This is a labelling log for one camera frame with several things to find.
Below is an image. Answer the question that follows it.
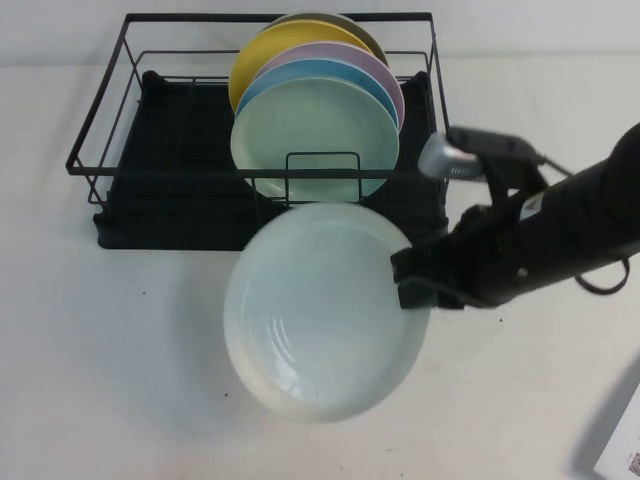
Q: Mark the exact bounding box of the white box with QR code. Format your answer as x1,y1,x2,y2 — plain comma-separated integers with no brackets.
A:
572,349,640,480

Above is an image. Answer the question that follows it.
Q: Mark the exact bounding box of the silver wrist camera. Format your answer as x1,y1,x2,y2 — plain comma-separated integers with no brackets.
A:
418,131,485,180

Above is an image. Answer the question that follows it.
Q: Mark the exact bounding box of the thin black camera cable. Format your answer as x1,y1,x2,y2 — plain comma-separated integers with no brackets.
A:
530,149,575,177

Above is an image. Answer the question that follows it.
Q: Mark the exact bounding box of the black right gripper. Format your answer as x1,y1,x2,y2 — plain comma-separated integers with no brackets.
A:
389,202,524,310

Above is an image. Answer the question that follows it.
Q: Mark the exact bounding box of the black wire dish rack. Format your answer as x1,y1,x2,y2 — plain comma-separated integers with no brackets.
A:
64,12,457,214

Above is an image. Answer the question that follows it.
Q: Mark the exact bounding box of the white round plate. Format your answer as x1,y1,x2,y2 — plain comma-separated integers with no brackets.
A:
223,202,430,426

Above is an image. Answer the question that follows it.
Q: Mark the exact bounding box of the black plastic drip tray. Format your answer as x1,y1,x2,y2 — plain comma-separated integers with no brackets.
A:
93,70,450,251

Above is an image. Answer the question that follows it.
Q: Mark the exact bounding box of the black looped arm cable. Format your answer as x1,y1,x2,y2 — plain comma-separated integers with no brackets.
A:
573,253,629,295

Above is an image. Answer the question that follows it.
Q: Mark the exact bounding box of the yellow round plate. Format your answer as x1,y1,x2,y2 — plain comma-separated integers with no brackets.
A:
228,22,376,116

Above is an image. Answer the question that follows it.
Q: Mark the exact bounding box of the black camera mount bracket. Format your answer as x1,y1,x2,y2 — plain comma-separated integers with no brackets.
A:
446,126,547,204

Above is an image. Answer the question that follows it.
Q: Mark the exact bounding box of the blue round plate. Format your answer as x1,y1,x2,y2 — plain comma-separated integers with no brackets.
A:
235,58,400,134

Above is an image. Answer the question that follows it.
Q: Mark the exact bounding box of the olive grey round plate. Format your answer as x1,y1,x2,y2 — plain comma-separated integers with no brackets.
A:
267,12,390,69

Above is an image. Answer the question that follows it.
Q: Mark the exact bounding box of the pale green round plate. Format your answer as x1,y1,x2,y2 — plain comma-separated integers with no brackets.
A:
229,75,400,202

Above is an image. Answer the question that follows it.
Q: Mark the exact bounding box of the pink round plate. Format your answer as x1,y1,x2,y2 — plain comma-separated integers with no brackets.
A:
254,42,405,134

